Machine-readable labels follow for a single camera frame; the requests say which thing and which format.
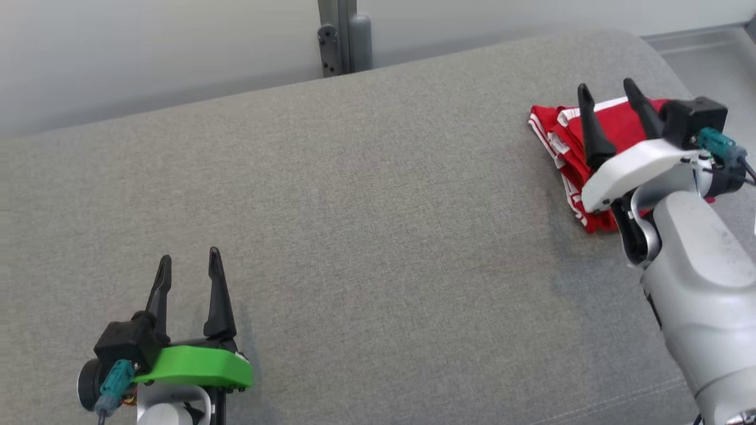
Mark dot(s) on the red basketball shorts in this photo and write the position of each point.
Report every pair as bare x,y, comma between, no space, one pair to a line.
620,121

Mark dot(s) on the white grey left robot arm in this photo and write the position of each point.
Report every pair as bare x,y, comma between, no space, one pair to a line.
171,410

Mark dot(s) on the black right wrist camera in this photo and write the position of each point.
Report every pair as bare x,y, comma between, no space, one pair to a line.
691,118

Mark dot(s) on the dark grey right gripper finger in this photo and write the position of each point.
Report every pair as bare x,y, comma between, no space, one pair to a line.
647,118
593,136

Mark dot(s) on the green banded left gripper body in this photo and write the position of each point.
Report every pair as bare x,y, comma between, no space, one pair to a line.
195,366

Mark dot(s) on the grey metal partition post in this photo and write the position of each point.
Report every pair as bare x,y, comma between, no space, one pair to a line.
345,35

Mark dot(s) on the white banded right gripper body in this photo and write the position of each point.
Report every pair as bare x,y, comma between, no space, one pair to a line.
638,168

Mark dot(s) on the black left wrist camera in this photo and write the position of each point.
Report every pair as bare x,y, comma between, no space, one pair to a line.
121,342

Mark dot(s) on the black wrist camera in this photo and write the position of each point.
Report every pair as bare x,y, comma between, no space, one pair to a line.
691,118
121,342

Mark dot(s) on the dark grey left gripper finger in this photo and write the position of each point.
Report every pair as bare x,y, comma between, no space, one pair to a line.
218,307
160,295

